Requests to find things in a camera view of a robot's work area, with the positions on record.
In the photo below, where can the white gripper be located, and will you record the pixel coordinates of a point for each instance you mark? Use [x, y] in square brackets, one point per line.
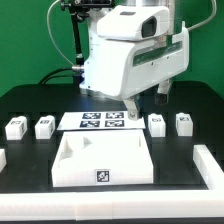
[120, 69]

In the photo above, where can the white square table top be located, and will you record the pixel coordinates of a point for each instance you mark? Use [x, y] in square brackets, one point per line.
[91, 158]

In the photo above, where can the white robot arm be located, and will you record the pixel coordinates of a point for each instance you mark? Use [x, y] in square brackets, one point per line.
[134, 21]

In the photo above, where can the white sheet with markers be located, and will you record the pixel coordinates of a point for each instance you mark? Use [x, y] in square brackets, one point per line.
[98, 120]

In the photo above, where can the white U-shaped fence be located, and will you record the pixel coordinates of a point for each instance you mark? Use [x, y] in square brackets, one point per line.
[124, 204]

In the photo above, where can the black camera stand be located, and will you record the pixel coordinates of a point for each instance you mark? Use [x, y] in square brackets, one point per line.
[79, 12]

